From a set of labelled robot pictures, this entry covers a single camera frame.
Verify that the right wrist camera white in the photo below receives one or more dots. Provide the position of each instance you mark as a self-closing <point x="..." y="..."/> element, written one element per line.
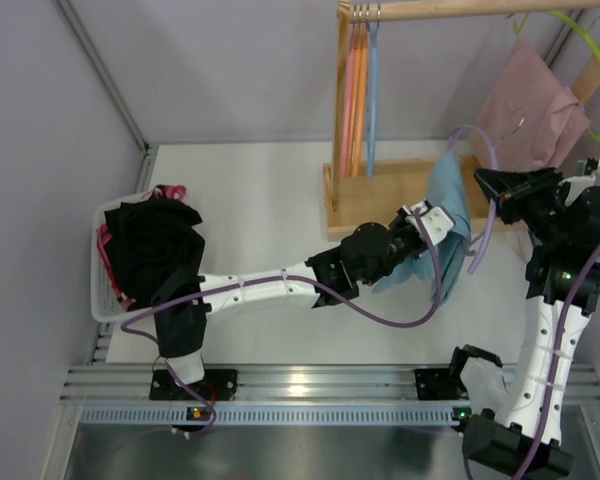
<point x="588" y="167"/>

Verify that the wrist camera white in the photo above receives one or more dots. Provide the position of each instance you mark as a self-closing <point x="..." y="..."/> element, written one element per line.
<point x="433" y="221"/>
<point x="588" y="167"/>

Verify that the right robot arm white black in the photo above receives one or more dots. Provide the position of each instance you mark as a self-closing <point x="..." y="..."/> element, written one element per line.
<point x="515" y="429"/>

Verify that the pink patterned garment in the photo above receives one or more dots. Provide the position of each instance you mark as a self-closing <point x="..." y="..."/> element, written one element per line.
<point x="172" y="191"/>

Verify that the blue trousers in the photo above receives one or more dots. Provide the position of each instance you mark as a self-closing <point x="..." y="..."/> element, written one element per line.
<point x="445" y="189"/>

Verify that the black clothes pile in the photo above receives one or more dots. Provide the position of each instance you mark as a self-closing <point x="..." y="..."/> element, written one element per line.
<point x="142" y="244"/>

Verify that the white laundry basket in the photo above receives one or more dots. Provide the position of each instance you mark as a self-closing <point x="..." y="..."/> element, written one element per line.
<point x="100" y="280"/>

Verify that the orange clothes hanger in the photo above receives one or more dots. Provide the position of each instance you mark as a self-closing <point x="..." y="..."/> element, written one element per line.
<point x="360" y="99"/>

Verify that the aluminium mounting rail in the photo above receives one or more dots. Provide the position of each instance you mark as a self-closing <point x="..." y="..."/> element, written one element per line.
<point x="263" y="395"/>

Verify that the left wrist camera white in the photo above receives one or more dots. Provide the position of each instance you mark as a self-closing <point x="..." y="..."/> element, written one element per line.
<point x="433" y="221"/>

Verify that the pink trousers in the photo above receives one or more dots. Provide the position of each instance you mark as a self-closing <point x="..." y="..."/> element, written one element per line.
<point x="533" y="120"/>

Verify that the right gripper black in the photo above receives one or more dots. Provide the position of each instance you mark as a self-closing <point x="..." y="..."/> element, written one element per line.
<point x="522" y="191"/>

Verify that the pink clothes hanger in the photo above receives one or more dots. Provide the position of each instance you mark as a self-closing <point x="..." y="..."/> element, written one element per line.
<point x="344" y="158"/>

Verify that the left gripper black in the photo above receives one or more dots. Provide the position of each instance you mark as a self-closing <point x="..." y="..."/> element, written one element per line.
<point x="413" y="232"/>

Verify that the blue clothes hanger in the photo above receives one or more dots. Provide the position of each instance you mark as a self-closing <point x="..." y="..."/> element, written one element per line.
<point x="372" y="99"/>

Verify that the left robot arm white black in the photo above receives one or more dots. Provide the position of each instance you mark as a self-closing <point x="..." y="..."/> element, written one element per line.
<point x="186" y="300"/>

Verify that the wooden clothes rack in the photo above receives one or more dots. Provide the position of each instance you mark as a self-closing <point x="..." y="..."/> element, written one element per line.
<point x="353" y="201"/>

